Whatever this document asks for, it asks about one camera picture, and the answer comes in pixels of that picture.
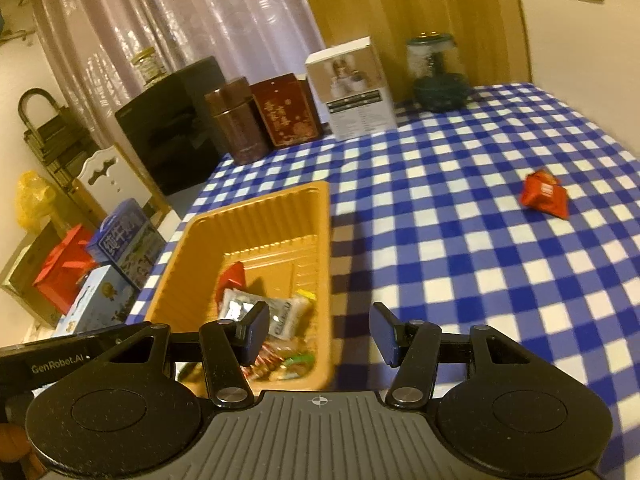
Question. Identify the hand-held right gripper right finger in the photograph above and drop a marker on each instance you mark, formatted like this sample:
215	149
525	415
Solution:
382	332

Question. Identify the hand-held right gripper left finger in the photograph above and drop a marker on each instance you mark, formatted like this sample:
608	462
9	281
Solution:
256	332

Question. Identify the red striped snack packet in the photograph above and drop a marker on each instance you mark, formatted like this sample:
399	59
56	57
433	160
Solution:
262	360

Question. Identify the clear silver snack packet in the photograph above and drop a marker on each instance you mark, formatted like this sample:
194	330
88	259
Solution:
240	306

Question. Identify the green snack packet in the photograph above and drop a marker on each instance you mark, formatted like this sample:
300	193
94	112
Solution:
296	364

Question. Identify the small red gold candy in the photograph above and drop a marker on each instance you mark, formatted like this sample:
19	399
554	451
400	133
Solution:
234	280

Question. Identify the orange plastic tray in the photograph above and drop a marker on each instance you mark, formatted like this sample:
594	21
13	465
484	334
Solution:
280	220

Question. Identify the light blue printed box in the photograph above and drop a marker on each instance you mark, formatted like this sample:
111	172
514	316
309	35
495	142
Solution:
97	300

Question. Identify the red gift box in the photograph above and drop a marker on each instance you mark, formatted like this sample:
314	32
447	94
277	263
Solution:
62	270

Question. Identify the brown cardboard box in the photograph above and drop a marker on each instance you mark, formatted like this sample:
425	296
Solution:
20	270

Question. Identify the blue white checked tablecloth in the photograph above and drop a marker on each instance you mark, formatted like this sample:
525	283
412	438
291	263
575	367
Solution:
450	260

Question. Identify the blue milk carton box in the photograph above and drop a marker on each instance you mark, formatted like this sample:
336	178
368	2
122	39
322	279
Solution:
127	242

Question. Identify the yellow plastic bag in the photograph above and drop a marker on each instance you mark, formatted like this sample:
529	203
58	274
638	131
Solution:
35	200

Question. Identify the white carved chair back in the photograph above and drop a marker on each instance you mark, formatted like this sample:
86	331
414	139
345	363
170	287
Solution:
117	175

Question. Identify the brown cylindrical canister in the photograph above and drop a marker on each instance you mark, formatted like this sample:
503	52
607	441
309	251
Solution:
237	120

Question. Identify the red snack packet white label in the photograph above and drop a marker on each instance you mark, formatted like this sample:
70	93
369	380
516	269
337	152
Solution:
545	194

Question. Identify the black box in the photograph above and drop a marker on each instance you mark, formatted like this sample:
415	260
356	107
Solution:
170	130

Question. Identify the dark red tin box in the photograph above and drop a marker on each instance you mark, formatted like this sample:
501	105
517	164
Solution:
287	110

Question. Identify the white printed carton box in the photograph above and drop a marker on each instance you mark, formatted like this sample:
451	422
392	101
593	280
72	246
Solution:
352	90

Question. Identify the glass jar with green base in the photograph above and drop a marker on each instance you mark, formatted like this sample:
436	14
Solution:
439	80

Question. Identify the small glass jar gold lid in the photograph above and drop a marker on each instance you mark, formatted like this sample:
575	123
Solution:
148	66

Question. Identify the sheer patterned curtain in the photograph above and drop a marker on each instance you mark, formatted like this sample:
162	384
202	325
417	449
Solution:
200	15

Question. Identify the wooden door panel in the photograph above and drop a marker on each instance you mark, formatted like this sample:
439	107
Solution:
400	5

